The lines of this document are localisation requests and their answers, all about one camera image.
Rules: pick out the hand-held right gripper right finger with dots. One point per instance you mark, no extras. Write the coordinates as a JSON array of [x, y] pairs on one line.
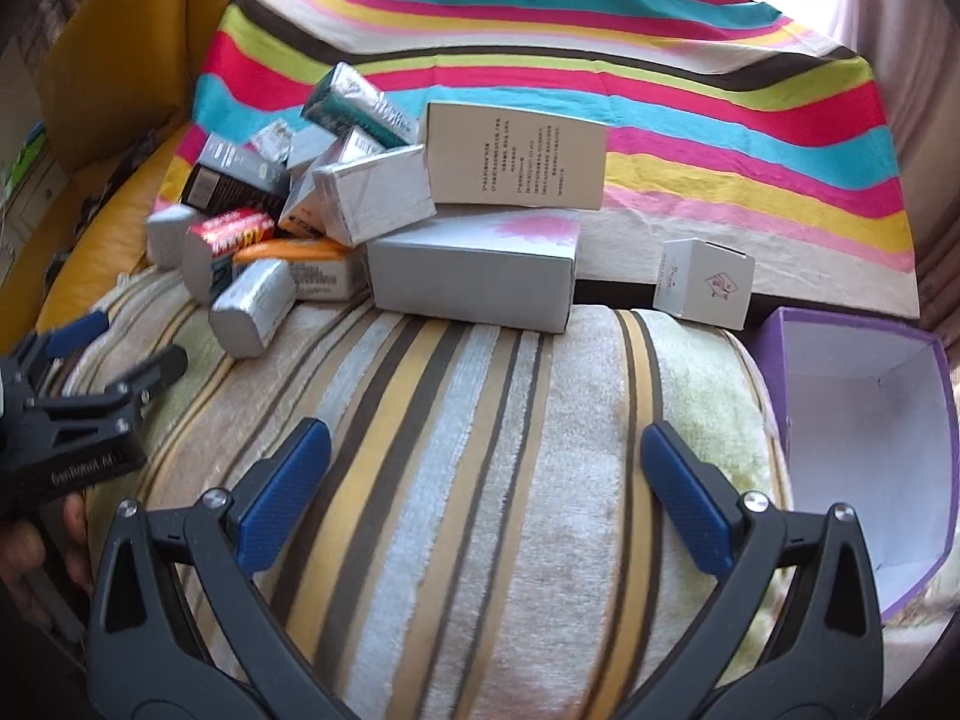
[[686, 495]]

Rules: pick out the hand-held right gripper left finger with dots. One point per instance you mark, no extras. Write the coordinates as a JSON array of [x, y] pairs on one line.
[[289, 495]]

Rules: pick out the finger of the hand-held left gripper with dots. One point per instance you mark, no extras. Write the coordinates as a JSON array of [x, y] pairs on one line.
[[127, 394], [75, 330]]

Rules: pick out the purple cardboard box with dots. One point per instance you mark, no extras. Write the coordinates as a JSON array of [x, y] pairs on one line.
[[862, 450]]

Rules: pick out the small white cube box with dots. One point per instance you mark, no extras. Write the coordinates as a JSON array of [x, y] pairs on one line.
[[701, 281]]

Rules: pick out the white box pink print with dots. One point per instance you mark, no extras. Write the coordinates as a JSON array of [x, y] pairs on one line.
[[465, 277]]

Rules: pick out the white box black text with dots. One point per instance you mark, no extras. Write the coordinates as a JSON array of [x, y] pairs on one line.
[[517, 154]]

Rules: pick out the person's left hand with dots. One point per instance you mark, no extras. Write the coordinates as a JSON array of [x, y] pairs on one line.
[[22, 555]]

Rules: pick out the small silver box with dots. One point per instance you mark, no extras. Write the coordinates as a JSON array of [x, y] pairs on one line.
[[169, 232]]

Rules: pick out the silver foil packet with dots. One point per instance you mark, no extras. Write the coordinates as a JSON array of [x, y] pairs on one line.
[[251, 307]]

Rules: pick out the red silver box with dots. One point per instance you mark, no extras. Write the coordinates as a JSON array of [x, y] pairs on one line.
[[221, 244]]

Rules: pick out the cluttered white shelf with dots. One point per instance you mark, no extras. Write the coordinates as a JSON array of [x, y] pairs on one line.
[[30, 165]]

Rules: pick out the beige striped blanket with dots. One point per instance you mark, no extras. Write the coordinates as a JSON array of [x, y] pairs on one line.
[[487, 502]]

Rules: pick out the black box gold edge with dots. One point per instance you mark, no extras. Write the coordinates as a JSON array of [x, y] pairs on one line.
[[225, 191]]

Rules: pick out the crumpled silver packet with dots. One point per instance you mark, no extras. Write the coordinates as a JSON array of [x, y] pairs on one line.
[[271, 141]]

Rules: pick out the yellow cushion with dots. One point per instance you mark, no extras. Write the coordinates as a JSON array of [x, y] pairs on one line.
[[112, 52]]

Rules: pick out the plain white box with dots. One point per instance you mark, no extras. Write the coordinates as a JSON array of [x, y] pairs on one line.
[[307, 148]]

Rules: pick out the large silver wrapped box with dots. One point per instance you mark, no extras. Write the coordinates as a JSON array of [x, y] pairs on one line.
[[375, 195]]

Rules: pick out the white silver box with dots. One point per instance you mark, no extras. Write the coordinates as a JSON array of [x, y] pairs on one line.
[[358, 144]]

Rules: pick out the teal silver box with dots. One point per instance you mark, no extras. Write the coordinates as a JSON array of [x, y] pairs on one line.
[[352, 101]]

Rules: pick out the rainbow striped cloth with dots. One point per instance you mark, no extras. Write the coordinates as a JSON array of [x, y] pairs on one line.
[[675, 105]]

